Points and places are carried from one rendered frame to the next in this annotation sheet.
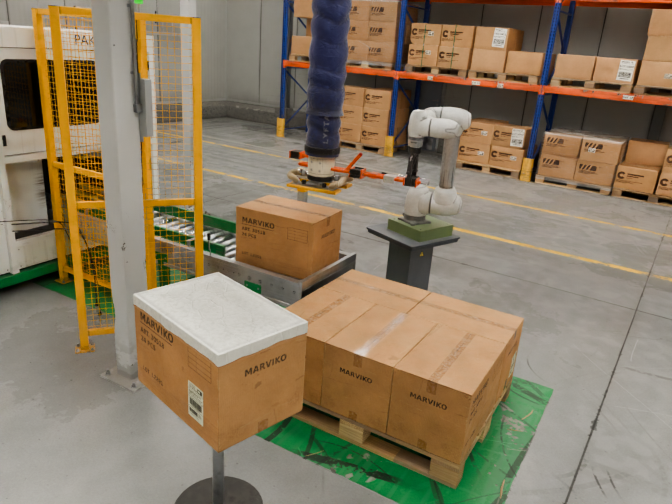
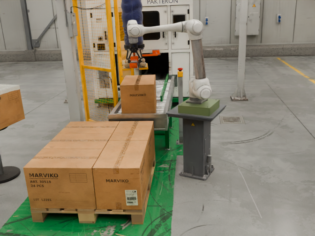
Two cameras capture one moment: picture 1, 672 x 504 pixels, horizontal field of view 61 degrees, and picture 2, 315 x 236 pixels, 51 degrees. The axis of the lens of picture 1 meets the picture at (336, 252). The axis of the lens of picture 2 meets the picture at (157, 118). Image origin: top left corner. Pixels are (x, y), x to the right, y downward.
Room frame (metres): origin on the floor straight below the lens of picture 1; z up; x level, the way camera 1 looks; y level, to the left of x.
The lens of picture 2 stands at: (2.29, -3.44, 1.77)
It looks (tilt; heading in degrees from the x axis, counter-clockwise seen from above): 18 degrees down; 66
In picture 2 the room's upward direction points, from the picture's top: 2 degrees counter-clockwise
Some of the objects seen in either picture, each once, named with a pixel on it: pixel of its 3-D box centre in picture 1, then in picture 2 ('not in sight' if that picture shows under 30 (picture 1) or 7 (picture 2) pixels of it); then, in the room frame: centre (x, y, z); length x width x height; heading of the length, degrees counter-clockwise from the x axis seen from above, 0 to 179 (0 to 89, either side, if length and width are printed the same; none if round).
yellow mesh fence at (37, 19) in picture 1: (96, 166); (126, 56); (4.07, 1.79, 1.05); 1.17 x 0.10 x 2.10; 61
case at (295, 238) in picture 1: (288, 235); (139, 95); (3.72, 0.33, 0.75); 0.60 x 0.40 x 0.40; 64
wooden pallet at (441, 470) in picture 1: (391, 388); (102, 181); (2.98, -0.40, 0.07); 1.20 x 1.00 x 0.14; 61
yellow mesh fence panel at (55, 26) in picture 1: (137, 193); (96, 64); (3.43, 1.26, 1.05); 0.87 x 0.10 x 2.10; 113
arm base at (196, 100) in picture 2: (412, 216); (197, 98); (4.04, -0.55, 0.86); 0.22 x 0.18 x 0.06; 33
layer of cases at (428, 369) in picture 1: (395, 349); (100, 158); (2.98, -0.40, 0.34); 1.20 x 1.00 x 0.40; 61
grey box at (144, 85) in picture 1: (136, 106); (72, 24); (3.14, 1.13, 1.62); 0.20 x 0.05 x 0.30; 61
